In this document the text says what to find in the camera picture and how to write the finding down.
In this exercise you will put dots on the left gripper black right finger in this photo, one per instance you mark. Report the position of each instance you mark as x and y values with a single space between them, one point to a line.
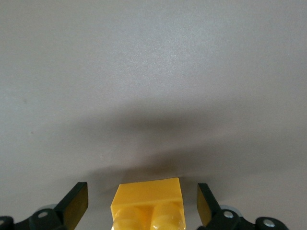
206 206

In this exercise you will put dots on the yellow two-stud block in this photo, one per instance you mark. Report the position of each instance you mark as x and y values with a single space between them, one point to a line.
148 194

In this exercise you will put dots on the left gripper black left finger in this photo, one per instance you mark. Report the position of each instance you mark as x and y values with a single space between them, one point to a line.
74 206

